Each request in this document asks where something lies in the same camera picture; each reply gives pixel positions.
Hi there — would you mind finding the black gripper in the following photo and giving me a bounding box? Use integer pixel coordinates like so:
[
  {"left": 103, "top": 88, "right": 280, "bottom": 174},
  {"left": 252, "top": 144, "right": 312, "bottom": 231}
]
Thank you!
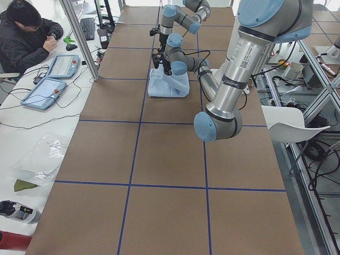
[
  {"left": 151, "top": 48, "right": 172, "bottom": 76},
  {"left": 149, "top": 25, "right": 166, "bottom": 48}
]

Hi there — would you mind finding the light blue button shirt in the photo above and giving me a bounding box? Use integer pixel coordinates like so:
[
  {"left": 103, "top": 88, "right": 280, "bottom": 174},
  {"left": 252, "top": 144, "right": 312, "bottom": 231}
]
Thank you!
[{"left": 148, "top": 66, "right": 190, "bottom": 98}]

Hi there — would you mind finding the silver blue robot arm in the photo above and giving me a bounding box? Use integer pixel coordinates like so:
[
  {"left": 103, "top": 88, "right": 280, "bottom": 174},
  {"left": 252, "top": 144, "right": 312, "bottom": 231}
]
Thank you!
[
  {"left": 150, "top": 1, "right": 313, "bottom": 141},
  {"left": 149, "top": 0, "right": 210, "bottom": 52}
]

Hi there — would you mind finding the black computer keyboard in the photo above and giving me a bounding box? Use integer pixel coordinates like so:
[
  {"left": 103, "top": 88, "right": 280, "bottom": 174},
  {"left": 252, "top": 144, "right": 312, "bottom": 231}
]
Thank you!
[{"left": 80, "top": 18, "right": 95, "bottom": 40}]

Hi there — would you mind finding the black computer mouse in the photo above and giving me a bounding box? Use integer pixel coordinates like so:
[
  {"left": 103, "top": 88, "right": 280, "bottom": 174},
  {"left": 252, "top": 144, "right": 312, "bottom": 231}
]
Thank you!
[{"left": 66, "top": 44, "right": 78, "bottom": 51}]

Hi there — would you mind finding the green plastic toy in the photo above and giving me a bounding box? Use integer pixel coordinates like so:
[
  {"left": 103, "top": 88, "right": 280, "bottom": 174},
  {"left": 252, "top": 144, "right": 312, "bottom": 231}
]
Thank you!
[{"left": 63, "top": 36, "right": 74, "bottom": 45}]

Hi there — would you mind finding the upper teach pendant tablet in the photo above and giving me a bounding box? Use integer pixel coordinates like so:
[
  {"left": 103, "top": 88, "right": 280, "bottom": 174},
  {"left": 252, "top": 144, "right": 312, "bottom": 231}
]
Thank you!
[{"left": 45, "top": 55, "right": 80, "bottom": 79}]

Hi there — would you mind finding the teach pendant tablet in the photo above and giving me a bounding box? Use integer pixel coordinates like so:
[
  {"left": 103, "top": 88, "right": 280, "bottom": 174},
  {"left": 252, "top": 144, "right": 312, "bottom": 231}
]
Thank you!
[
  {"left": 20, "top": 78, "right": 66, "bottom": 111},
  {"left": 45, "top": 55, "right": 80, "bottom": 79}
]

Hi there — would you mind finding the lower teach pendant tablet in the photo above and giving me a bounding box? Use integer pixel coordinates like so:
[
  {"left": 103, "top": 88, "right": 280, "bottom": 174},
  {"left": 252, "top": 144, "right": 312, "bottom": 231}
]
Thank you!
[{"left": 20, "top": 78, "right": 66, "bottom": 111}]

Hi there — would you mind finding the seated person in black jacket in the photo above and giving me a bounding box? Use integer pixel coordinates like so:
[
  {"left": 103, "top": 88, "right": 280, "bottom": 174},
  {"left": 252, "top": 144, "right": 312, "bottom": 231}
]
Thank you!
[{"left": 1, "top": 1, "right": 64, "bottom": 74}]

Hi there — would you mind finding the clear plastic bag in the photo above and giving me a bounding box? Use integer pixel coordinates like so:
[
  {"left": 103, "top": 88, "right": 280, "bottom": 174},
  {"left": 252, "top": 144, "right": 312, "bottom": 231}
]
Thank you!
[{"left": 12, "top": 132, "right": 71, "bottom": 186}]

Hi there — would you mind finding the green folded cloth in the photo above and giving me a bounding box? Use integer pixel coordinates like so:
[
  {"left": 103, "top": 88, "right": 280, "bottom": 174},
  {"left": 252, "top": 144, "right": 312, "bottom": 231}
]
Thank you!
[{"left": 13, "top": 179, "right": 38, "bottom": 192}]

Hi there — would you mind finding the grey black handheld device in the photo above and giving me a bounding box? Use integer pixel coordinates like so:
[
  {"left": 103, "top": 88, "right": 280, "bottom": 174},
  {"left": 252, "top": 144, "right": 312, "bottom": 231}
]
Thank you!
[{"left": 1, "top": 200, "right": 41, "bottom": 224}]

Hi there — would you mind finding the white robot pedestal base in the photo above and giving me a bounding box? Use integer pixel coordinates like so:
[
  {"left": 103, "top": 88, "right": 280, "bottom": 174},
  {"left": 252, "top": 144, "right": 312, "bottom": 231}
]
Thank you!
[{"left": 214, "top": 14, "right": 250, "bottom": 91}]

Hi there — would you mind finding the aluminium frame post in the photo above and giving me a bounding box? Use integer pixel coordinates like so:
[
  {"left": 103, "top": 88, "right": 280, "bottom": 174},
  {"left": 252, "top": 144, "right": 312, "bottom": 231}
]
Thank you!
[{"left": 60, "top": 0, "right": 99, "bottom": 81}]

